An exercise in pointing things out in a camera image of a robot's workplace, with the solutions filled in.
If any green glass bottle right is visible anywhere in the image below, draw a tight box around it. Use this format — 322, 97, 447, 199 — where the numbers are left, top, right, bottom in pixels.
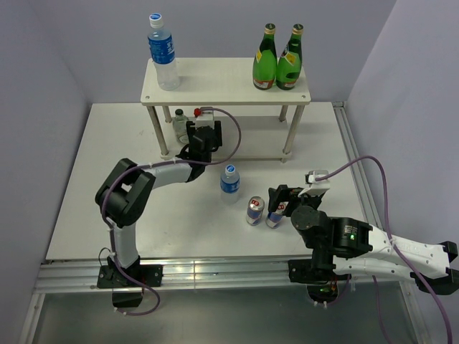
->
276, 24, 304, 90

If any blue label water bottle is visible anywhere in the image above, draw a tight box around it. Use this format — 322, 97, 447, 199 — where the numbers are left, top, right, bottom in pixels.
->
148, 13, 180, 90
220, 164, 240, 204

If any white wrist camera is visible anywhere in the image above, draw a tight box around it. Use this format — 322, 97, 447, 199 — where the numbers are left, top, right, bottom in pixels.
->
194, 107, 214, 129
298, 170, 331, 198

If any aluminium side rail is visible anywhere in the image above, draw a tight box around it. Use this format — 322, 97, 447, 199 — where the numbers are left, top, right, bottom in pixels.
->
332, 102, 384, 229

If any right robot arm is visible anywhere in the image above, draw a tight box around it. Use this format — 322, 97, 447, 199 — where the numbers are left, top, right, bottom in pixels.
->
268, 185, 458, 295

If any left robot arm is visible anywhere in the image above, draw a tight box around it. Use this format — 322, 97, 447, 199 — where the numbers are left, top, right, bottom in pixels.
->
95, 120, 222, 286

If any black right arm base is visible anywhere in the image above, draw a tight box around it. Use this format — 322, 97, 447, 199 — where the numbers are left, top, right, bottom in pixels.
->
288, 259, 351, 306

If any green glass bottle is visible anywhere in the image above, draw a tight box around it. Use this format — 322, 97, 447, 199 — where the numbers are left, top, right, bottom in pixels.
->
276, 24, 304, 90
252, 23, 277, 90

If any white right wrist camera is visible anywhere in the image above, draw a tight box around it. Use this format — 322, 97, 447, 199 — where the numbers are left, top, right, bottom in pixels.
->
298, 170, 331, 198

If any green glass bottle left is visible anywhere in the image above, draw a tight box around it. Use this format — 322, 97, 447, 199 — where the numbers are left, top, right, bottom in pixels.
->
252, 23, 277, 90

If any white two-tier shelf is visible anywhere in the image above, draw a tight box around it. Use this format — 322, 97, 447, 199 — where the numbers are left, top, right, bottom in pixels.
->
141, 57, 311, 162

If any aluminium front rail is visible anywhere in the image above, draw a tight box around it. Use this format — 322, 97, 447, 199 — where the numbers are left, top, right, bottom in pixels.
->
34, 258, 413, 295

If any red blue energy can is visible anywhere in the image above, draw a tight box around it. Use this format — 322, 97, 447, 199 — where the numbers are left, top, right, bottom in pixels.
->
246, 196, 265, 226

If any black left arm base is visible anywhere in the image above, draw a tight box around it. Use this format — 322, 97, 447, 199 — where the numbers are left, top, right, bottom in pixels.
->
96, 259, 163, 308

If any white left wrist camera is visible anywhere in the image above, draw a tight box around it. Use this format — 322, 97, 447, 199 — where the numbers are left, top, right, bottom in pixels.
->
194, 107, 214, 129

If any clear green cap bottle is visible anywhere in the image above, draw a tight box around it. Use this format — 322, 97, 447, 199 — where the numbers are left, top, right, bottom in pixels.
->
194, 120, 215, 146

